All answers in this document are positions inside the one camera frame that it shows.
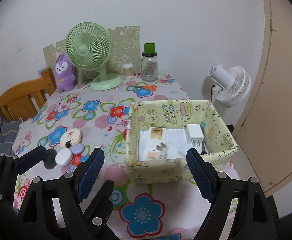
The purple plush toy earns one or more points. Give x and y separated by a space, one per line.
64 72

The beige wooden door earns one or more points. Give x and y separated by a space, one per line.
280 105

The clear cotton swab container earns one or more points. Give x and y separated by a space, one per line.
127 71

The purple oval case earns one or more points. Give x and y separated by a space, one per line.
77 148

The cream onigiri pouch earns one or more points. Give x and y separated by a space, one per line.
72 135

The green desk fan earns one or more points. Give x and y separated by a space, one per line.
86 47

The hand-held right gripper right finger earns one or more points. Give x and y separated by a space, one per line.
200 175

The white standing fan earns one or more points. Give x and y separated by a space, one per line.
235 87

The white earbud case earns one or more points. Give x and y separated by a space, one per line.
64 157

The glass jar with green lid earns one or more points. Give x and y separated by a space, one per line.
149 67

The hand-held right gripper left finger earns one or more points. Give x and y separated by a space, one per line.
91 172

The yellow printed storage box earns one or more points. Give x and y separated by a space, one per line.
161 175

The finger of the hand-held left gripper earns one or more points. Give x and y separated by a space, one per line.
103 202
31 155

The beige patterned board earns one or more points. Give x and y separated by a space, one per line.
126 42

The black round object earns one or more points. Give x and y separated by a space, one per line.
50 160

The small white picture box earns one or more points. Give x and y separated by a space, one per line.
157 133

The grey plaid blanket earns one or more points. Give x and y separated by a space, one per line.
1 135

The white power adapter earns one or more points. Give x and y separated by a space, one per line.
194 132

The wooden chair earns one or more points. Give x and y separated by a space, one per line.
18 97

